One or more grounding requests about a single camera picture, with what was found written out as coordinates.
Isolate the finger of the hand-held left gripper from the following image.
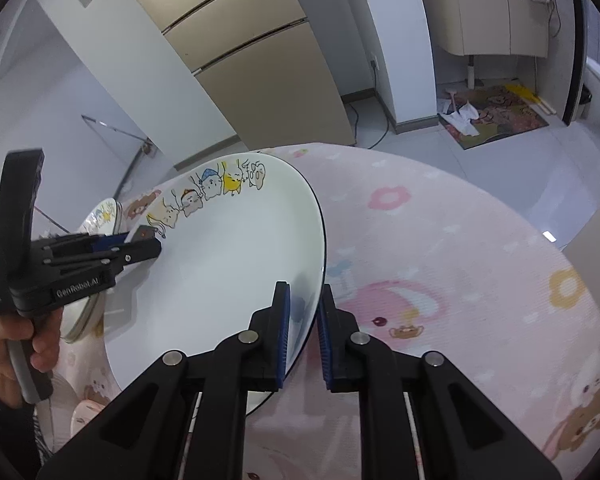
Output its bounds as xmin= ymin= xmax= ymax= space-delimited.
xmin=30 ymin=225 xmax=158 ymax=253
xmin=42 ymin=237 xmax=162 ymax=277

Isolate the gold three-door refrigerator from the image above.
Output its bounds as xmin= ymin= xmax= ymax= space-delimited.
xmin=107 ymin=0 xmax=356 ymax=150

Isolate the white cartoon-print plate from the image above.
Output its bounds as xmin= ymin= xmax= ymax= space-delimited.
xmin=60 ymin=199 xmax=127 ymax=346
xmin=102 ymin=152 xmax=327 ymax=418

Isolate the person's left forearm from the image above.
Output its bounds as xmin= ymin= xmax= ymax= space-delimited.
xmin=0 ymin=374 xmax=48 ymax=463

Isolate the beige bathroom vanity cabinet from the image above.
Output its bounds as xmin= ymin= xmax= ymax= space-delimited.
xmin=415 ymin=0 xmax=551 ymax=58

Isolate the white crumpled paper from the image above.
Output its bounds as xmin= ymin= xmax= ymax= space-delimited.
xmin=437 ymin=87 xmax=483 ymax=138

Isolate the bear-print floor mat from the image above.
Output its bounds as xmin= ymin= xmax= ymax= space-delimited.
xmin=437 ymin=82 xmax=551 ymax=151

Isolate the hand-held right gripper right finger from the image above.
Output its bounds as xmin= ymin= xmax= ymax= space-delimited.
xmin=316 ymin=284 xmax=563 ymax=480

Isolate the person's left hand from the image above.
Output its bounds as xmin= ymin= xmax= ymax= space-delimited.
xmin=0 ymin=305 xmax=63 ymax=408

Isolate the pink cartoon-print tablecloth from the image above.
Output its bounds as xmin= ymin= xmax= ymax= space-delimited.
xmin=45 ymin=144 xmax=600 ymax=480

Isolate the black refrigerator power cable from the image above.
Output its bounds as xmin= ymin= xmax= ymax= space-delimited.
xmin=344 ymin=62 xmax=397 ymax=149

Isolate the dark bathroom door frame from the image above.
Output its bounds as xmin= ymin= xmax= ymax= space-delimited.
xmin=561 ymin=0 xmax=590 ymax=126

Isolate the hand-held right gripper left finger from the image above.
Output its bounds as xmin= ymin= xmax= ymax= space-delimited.
xmin=35 ymin=281 xmax=293 ymax=480

